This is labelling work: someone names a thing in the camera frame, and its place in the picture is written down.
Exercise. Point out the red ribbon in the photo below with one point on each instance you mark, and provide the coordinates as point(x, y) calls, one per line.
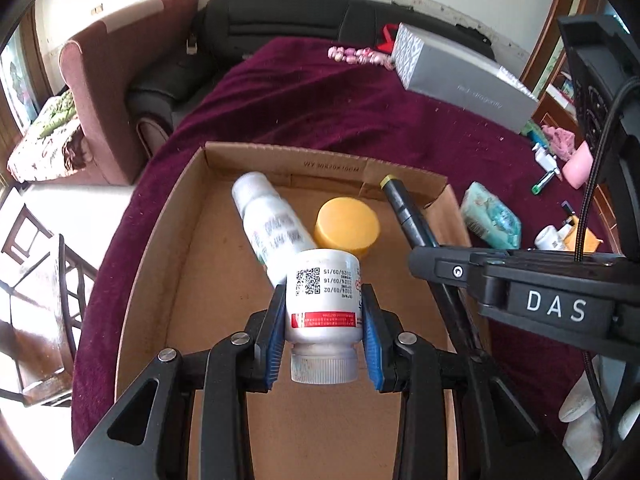
point(387, 40)

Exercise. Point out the green wet wipes packet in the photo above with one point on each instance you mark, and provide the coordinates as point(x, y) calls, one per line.
point(490, 215)

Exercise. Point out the grey rectangular box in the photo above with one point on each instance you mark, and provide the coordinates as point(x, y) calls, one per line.
point(465, 80)

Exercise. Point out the yellow packet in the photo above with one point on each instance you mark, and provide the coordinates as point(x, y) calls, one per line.
point(587, 240)

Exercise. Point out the tall white bottle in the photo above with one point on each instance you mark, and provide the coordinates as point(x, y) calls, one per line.
point(265, 220)

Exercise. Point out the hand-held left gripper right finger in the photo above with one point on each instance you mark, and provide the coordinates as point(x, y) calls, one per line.
point(372, 350)

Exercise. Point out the wooden glass door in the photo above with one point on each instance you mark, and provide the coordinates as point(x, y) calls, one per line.
point(20, 80)

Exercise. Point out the maroon tablecloth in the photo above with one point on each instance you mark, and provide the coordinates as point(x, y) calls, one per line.
point(325, 110)

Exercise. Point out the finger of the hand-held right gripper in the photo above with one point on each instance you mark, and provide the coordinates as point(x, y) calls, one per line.
point(440, 267)

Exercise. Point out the maroon armchair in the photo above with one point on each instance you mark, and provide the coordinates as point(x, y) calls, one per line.
point(125, 60)

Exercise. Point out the person's right hand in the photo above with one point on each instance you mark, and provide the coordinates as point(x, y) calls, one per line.
point(580, 400)

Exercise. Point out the wooden chair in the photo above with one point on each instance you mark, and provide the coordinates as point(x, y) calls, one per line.
point(65, 285)

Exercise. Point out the green tipped black marker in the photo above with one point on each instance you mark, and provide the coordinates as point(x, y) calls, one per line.
point(545, 182)

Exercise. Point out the black sofa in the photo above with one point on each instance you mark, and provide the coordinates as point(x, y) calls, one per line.
point(280, 15)

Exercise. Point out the floral blanket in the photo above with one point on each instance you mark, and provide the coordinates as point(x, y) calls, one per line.
point(45, 130)

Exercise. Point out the wooden cabinet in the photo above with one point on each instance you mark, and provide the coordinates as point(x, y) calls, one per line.
point(550, 35)

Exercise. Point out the white pill bottle red label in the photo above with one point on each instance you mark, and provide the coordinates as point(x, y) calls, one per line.
point(322, 305)

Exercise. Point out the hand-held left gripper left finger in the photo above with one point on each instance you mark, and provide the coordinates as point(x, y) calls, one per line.
point(276, 345)

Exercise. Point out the small white bottle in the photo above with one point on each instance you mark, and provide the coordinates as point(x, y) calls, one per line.
point(547, 237)

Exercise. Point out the black pen yellow tip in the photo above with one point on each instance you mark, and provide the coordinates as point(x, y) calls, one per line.
point(400, 205)

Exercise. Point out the cardboard box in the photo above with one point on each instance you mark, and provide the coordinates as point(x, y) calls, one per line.
point(320, 435)

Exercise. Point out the pink cup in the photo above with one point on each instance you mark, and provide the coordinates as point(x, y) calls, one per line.
point(577, 165)

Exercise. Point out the pink cloth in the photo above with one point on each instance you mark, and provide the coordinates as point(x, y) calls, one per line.
point(560, 140)

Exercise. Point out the yellow round lid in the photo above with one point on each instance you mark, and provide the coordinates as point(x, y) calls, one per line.
point(347, 227)

